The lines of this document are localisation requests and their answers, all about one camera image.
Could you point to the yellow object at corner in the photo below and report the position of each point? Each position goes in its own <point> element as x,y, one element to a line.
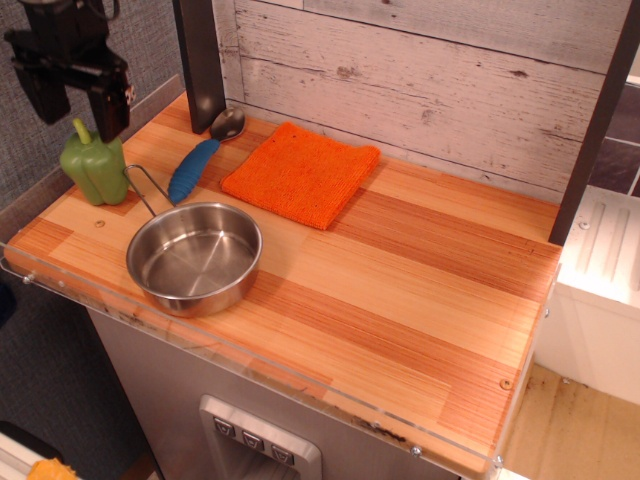
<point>51,469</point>

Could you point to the small steel pot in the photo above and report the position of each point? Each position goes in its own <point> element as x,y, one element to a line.
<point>197,259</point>

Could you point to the clear acrylic edge guard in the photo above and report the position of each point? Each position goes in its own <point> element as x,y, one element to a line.
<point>414,352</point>

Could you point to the dark right upright post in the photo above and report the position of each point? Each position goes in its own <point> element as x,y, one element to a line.
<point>609,96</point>

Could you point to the orange knitted cloth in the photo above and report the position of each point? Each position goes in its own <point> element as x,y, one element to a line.
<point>301,175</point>

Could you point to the blue handled metal spoon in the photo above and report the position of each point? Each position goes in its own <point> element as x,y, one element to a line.
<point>227,125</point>

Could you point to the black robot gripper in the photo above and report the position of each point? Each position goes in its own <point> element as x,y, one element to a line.
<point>70,35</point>

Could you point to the grey toy fridge cabinet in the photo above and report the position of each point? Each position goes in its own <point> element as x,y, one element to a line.
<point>164,385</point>

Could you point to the green toy bell pepper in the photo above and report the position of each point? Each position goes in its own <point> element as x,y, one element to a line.
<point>95,167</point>

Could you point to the silver dispenser panel with buttons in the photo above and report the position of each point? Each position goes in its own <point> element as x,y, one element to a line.
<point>244,446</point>

